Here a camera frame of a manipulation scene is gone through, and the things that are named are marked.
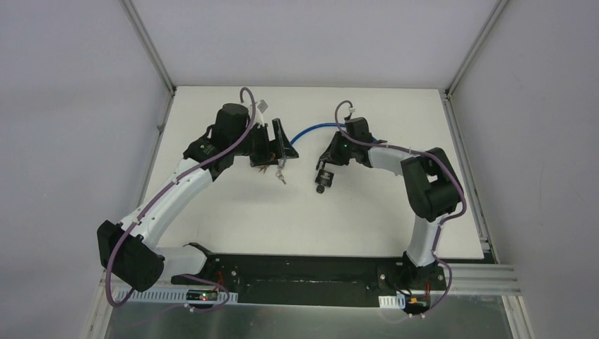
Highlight blue cable lock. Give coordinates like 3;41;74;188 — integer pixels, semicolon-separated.
277;121;385;171

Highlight cable lock silver keys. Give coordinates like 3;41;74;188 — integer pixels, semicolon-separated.
275;171;286;185

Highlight small black padlock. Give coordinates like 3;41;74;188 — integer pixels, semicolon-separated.
315;169;334;188

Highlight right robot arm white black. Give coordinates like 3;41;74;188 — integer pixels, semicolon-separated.
315;117;463;278

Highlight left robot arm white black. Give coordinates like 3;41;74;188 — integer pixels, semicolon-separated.
97;103;299;292

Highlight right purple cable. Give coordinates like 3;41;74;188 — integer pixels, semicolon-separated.
333;100;469;319

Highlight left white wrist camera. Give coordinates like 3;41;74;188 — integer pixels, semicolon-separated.
254;100;268;126

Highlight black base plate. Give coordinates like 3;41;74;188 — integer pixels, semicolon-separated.
196;254;449;307

